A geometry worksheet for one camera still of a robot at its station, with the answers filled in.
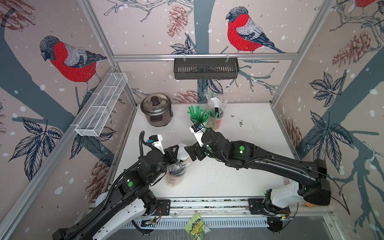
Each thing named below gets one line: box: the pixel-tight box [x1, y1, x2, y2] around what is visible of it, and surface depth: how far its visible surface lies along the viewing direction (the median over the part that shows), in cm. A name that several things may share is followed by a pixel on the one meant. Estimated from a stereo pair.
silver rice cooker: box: [140, 93, 174, 127], surface depth 97 cm
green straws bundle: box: [187, 104, 212, 123], surface depth 95 cm
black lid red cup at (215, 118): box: [210, 112, 224, 131], surface depth 93 cm
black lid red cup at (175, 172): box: [167, 163, 186, 187], surface depth 68 cm
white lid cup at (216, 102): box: [210, 97, 221, 108], surface depth 100 cm
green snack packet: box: [184, 212, 212, 240], surface depth 69 cm
